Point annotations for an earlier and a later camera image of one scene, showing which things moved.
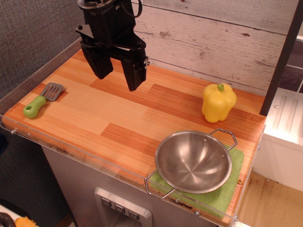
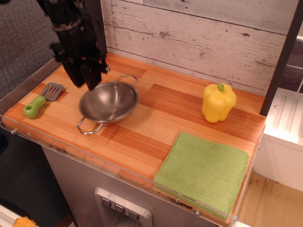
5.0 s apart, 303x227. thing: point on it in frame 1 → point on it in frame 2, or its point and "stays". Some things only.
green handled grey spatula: (51, 92) stays
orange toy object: (24, 222) stays
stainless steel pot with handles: (193, 161) → (108, 102)
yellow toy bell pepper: (218, 101) stays
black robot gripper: (110, 24) → (80, 37)
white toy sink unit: (280, 156) stays
